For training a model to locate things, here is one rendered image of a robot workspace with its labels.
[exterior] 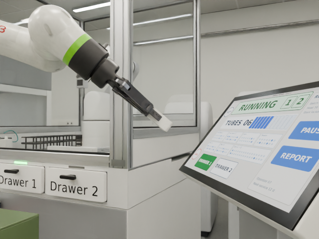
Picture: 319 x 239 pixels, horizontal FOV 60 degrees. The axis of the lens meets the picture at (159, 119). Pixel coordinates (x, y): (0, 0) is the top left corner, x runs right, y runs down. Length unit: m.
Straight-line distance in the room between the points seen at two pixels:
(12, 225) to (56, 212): 0.47
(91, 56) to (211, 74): 3.68
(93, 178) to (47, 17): 0.61
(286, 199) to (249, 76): 3.78
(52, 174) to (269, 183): 0.90
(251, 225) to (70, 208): 0.73
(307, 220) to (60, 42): 0.59
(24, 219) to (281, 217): 0.62
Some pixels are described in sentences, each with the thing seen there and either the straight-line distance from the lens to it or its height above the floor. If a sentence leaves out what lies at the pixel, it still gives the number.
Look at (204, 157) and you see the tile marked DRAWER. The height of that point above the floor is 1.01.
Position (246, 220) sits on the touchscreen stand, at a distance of 0.77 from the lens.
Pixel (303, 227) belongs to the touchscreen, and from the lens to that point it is 0.45.
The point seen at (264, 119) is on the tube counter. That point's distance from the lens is 0.70.
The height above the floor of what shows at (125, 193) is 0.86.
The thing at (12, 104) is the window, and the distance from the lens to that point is 1.45.
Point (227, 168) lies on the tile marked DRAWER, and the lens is 0.66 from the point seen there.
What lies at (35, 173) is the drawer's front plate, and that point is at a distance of 1.29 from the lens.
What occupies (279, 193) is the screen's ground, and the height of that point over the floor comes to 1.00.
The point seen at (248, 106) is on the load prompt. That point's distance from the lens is 0.82.
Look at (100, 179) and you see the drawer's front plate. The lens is 1.07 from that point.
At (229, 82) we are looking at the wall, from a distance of 4.23.
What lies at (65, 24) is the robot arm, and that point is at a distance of 0.71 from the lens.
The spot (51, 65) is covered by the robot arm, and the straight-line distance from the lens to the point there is 0.82.
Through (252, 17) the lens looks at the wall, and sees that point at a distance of 4.43.
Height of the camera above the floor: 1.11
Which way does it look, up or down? 1 degrees up
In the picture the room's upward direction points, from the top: straight up
